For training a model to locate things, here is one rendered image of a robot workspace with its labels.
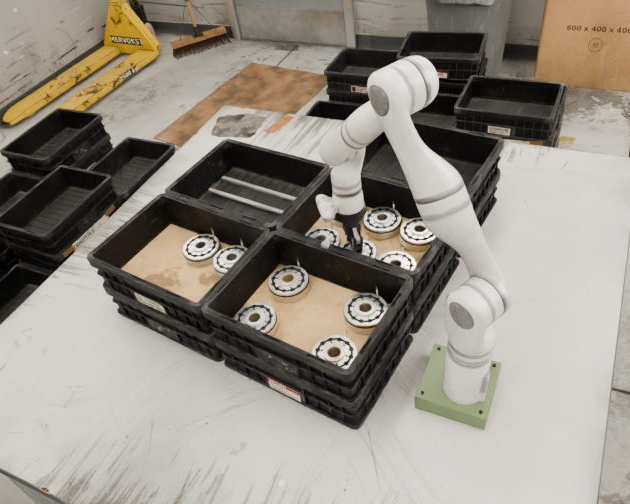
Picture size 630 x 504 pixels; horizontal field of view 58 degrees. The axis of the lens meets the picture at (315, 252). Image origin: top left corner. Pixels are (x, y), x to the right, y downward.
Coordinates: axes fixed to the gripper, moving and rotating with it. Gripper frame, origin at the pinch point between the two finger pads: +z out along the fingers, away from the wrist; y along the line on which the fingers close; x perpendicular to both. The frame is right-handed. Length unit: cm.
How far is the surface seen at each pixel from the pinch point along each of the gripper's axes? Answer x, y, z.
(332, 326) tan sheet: 11.7, -22.0, 2.3
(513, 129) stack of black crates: -89, 78, 33
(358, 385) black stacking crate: 10.6, -39.9, 1.4
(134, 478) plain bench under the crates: 63, -38, 15
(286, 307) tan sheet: 21.0, -12.5, 2.3
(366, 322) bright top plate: 4.4, -26.0, -0.9
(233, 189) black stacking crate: 27.4, 41.3, 2.6
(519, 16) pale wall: -172, 227, 57
